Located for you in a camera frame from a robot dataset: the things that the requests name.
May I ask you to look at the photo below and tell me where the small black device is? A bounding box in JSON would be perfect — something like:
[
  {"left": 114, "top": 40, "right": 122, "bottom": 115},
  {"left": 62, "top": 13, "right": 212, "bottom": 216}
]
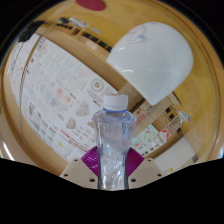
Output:
[{"left": 57, "top": 17, "right": 69, "bottom": 26}]

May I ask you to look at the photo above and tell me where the white remote control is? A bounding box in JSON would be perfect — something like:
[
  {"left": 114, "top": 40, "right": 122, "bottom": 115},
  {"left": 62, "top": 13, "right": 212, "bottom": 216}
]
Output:
[{"left": 68, "top": 17, "right": 90, "bottom": 29}]

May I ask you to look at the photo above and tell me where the flat round red coaster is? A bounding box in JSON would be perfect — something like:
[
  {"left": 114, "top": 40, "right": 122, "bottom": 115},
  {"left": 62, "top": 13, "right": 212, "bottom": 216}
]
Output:
[{"left": 75, "top": 0, "right": 107, "bottom": 12}]

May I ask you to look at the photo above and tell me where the white ceramic mug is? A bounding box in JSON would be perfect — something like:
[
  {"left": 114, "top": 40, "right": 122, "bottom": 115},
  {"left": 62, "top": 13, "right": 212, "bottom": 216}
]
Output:
[{"left": 105, "top": 21, "right": 195, "bottom": 107}]

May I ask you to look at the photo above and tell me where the clear plastic bottle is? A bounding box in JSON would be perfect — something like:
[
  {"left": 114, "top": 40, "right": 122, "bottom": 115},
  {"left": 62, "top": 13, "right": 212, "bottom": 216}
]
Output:
[{"left": 92, "top": 93, "right": 138, "bottom": 191}]

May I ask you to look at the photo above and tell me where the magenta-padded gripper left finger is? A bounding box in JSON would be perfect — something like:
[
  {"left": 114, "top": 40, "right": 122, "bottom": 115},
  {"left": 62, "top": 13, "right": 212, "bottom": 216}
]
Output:
[{"left": 59, "top": 146, "right": 101, "bottom": 190}]

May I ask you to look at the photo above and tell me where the row of wooden chairs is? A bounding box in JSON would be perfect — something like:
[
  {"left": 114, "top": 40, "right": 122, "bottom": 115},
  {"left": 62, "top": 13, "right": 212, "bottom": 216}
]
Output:
[{"left": 36, "top": 21, "right": 116, "bottom": 54}]

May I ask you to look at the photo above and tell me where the large printed wall poster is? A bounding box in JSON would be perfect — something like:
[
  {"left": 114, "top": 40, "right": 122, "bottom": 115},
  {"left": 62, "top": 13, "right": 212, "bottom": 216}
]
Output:
[{"left": 9, "top": 33, "right": 174, "bottom": 164}]

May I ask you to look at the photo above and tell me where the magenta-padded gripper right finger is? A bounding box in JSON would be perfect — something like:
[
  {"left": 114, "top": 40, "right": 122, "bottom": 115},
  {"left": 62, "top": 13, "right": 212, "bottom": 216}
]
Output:
[{"left": 124, "top": 147, "right": 165, "bottom": 190}]

